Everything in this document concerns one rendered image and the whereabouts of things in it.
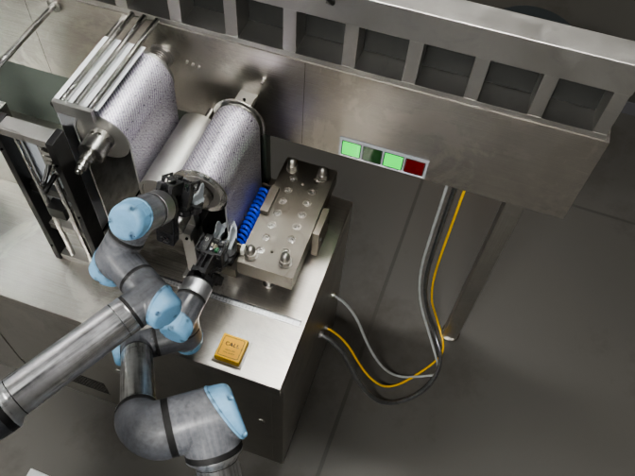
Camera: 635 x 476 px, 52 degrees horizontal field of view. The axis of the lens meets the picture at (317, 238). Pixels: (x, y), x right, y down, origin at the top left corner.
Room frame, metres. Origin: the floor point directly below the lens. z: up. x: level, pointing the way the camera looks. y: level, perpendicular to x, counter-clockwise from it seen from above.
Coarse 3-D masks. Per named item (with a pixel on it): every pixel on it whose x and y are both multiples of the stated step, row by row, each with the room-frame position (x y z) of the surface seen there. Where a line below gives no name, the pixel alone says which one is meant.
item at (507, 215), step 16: (512, 208) 1.26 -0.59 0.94; (496, 224) 1.27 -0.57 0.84; (512, 224) 1.26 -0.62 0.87; (496, 240) 1.26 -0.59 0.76; (480, 256) 1.27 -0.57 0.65; (496, 256) 1.25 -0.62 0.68; (480, 272) 1.26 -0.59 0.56; (464, 288) 1.27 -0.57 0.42; (480, 288) 1.25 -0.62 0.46; (464, 304) 1.26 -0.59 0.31; (448, 320) 1.29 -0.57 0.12; (464, 320) 1.25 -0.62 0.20; (448, 336) 1.26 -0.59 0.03
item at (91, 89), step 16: (128, 16) 1.36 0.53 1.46; (144, 16) 1.37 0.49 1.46; (112, 32) 1.30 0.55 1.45; (128, 32) 1.30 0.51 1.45; (144, 32) 1.31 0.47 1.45; (112, 48) 1.26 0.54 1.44; (128, 48) 1.26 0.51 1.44; (144, 48) 1.27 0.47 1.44; (96, 64) 1.20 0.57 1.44; (112, 64) 1.20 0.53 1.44; (128, 64) 1.20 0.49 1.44; (80, 80) 1.12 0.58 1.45; (96, 80) 1.13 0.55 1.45; (112, 80) 1.13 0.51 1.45; (64, 96) 1.06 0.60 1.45; (80, 96) 1.06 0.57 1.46; (96, 96) 1.07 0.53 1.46; (64, 112) 1.03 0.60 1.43; (80, 112) 1.02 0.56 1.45
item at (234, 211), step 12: (252, 156) 1.15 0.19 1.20; (252, 168) 1.15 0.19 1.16; (240, 180) 1.07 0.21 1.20; (252, 180) 1.14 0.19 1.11; (240, 192) 1.06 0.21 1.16; (252, 192) 1.14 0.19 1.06; (228, 204) 0.99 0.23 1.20; (240, 204) 1.06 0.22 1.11; (228, 216) 0.98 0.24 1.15; (240, 216) 1.05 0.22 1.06; (228, 228) 0.98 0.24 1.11
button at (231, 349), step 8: (224, 336) 0.75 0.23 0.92; (232, 336) 0.75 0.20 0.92; (224, 344) 0.73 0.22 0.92; (232, 344) 0.73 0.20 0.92; (240, 344) 0.73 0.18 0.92; (248, 344) 0.74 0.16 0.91; (216, 352) 0.70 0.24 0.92; (224, 352) 0.70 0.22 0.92; (232, 352) 0.71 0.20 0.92; (240, 352) 0.71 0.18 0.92; (224, 360) 0.69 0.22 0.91; (232, 360) 0.69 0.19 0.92; (240, 360) 0.69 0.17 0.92
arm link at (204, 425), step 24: (216, 384) 0.48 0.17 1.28; (168, 408) 0.41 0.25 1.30; (192, 408) 0.42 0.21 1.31; (216, 408) 0.42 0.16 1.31; (168, 432) 0.37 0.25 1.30; (192, 432) 0.38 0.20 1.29; (216, 432) 0.38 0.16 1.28; (240, 432) 0.39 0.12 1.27; (192, 456) 0.34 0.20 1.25; (216, 456) 0.35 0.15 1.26
